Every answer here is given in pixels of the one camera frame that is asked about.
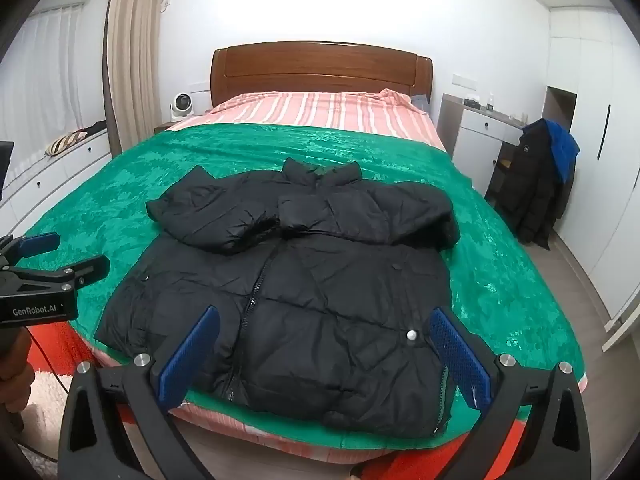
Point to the small white fan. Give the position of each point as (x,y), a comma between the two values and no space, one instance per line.
(179,102)

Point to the white sheer curtain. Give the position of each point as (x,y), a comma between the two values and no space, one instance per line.
(45,75)

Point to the black hanging coat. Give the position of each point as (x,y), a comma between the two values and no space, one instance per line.
(530,185)

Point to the white dresser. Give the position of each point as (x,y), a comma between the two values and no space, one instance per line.
(475,135)

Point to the orange bed sheet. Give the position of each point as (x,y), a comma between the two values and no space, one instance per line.
(47,350)

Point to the person's left hand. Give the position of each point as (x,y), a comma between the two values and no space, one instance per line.
(15,360)

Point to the striped cushion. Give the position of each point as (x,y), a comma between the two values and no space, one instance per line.
(67,142)

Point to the green patterned blanket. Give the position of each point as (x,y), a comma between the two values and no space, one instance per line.
(500,270)

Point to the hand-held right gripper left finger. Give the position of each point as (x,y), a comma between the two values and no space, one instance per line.
(190,355)

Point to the dark cloth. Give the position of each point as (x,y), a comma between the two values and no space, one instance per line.
(97,127)

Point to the pink striped bed sheet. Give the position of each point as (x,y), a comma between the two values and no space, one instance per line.
(325,110)

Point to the blue garment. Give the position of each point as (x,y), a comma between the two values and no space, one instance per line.
(565,150)

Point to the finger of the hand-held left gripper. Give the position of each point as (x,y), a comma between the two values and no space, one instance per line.
(40,244)
(85,267)

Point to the grey pillow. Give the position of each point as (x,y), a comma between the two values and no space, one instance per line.
(421,102)

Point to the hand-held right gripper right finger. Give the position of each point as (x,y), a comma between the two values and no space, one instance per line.
(460,355)

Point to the white wardrobe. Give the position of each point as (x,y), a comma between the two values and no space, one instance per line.
(600,160)

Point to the wooden headboard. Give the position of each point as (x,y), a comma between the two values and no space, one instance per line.
(320,67)

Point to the wooden nightstand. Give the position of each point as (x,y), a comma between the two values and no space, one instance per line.
(164,128)

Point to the beige curtain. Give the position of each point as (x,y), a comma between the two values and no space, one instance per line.
(135,60)

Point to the black puffer jacket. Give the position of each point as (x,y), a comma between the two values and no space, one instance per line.
(325,300)

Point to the white window bench cabinet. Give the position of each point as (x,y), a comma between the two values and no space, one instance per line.
(75,170)

